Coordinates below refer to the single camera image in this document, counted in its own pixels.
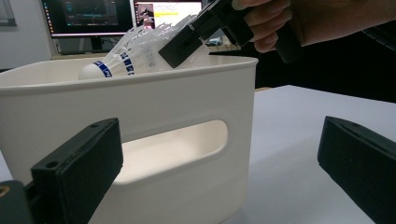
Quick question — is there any bright screen computer monitor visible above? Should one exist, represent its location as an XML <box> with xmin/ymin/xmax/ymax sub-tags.
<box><xmin>134</xmin><ymin>0</ymin><xmax>204</xmax><ymax>31</ymax></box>

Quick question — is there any white plastic storage bin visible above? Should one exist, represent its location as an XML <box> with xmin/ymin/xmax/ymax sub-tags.
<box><xmin>0</xmin><ymin>55</ymin><xmax>260</xmax><ymax>224</ymax></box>

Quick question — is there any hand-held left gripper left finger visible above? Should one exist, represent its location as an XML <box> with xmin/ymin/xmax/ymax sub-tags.
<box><xmin>0</xmin><ymin>117</ymin><xmax>124</xmax><ymax>224</ymax></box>

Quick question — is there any dark screen computer monitor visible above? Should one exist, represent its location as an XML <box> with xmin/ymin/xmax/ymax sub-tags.
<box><xmin>40</xmin><ymin>0</ymin><xmax>135</xmax><ymax>38</ymax></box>

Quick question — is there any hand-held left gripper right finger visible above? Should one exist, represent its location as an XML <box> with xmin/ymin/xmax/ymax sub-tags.
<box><xmin>317</xmin><ymin>116</ymin><xmax>396</xmax><ymax>224</ymax></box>

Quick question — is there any white plastic shuttlecock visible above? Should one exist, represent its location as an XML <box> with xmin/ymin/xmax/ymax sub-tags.
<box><xmin>118</xmin><ymin>18</ymin><xmax>188</xmax><ymax>77</ymax></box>
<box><xmin>78</xmin><ymin>24</ymin><xmax>163</xmax><ymax>81</ymax></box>
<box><xmin>136</xmin><ymin>15</ymin><xmax>213</xmax><ymax>71</ymax></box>

